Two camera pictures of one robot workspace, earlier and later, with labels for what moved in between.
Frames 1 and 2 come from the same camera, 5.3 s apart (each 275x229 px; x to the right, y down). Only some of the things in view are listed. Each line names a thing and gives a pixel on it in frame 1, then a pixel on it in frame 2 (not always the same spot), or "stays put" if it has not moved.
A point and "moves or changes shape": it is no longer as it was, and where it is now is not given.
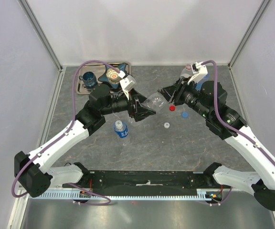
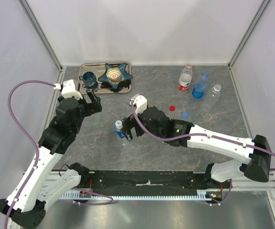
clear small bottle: [156, 101] moves or changes shape
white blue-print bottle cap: [119, 124] stays put
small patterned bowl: [112, 76] stays put
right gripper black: [182, 83] -> [128, 123]
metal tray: [89, 74] stays put
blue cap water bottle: [199, 84] stays put
